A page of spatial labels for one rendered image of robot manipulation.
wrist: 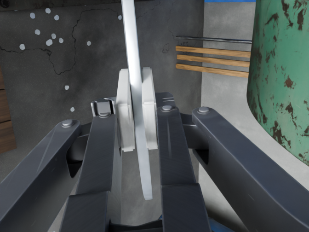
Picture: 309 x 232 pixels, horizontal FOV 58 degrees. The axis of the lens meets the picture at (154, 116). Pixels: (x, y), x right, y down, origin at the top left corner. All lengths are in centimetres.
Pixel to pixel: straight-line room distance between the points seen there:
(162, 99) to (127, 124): 3
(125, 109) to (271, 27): 30
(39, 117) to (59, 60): 27
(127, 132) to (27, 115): 119
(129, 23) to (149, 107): 6
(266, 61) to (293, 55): 7
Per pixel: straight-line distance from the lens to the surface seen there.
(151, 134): 16
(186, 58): 190
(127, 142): 16
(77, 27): 140
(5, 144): 94
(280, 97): 39
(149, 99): 15
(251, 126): 216
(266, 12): 44
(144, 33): 169
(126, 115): 15
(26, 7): 126
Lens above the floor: 117
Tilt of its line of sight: 39 degrees down
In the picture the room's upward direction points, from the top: 109 degrees clockwise
